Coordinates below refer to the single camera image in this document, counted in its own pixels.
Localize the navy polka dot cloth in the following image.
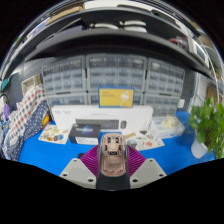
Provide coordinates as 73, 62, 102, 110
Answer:
3, 99, 51, 161

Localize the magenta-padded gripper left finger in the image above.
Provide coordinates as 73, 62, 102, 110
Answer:
59, 144, 114, 191

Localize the grey pegboard panel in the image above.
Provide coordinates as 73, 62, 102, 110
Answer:
6, 58, 44, 104

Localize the translucent pink computer mouse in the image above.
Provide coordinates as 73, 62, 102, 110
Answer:
98, 133, 129, 178

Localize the small yellow plastic object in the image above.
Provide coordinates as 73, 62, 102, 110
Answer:
41, 114, 51, 127

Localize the green plant in white pot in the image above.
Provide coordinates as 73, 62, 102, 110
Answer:
188, 96, 224, 159

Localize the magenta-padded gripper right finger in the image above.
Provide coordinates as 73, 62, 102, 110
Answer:
112, 145, 167, 191

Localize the small black product box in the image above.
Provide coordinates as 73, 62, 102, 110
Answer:
68, 123, 102, 146

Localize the yellow and blue box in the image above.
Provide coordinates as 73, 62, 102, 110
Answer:
98, 86, 135, 109

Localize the white woven basket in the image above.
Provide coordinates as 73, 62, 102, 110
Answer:
21, 74, 43, 96

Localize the red blue checkered cloth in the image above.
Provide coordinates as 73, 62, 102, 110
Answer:
8, 83, 46, 148

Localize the purple plastic bag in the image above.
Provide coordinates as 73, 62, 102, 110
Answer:
3, 103, 11, 121

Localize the white keyboard packaging box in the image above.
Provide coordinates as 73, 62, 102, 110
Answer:
50, 104, 154, 136

